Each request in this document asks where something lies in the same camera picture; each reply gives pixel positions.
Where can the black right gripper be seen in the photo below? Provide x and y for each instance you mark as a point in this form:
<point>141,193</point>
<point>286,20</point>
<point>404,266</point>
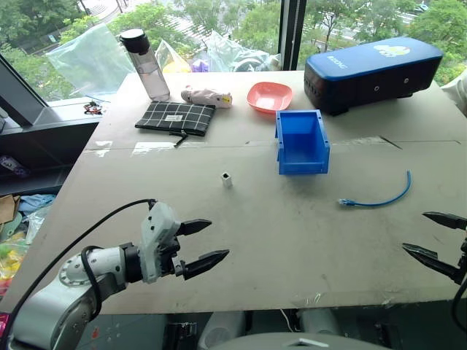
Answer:
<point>463,262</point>

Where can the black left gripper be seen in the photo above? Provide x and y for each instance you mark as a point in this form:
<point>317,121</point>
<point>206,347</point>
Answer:
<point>169,251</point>

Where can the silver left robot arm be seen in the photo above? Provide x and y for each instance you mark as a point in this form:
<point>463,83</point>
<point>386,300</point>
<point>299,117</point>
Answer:
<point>69,288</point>

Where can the small white cube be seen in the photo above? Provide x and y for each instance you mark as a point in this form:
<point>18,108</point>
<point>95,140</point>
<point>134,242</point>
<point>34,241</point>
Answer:
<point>226,179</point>

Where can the black white grid pouch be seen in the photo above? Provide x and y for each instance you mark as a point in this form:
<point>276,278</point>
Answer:
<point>175,118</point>

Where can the grey rounded robot body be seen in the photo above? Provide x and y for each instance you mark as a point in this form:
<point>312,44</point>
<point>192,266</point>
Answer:
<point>292,341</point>

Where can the blue plastic storage bin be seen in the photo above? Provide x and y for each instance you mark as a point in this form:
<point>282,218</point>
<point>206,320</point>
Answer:
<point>301,144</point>

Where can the pink plastic bowl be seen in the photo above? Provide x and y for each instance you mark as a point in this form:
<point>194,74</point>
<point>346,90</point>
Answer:
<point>269,96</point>

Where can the blue and black padded box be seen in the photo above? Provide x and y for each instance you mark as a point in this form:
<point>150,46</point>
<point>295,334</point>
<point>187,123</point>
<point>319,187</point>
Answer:
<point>368,74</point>

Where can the clear water bottle black lid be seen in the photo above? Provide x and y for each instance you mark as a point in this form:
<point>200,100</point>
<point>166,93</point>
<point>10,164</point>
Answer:
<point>146,67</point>

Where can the dark grey side cabinet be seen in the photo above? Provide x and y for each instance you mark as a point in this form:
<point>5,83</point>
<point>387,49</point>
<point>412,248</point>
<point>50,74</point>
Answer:
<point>33,146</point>

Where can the crumpled clear plastic bag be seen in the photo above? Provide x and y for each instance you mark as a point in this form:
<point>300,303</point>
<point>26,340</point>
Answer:
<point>237,54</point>

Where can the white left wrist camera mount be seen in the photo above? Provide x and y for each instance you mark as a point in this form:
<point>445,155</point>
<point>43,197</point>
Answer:
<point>157,237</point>

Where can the black window frame post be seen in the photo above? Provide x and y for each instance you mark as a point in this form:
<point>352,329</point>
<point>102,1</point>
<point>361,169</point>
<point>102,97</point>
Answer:
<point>292,34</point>

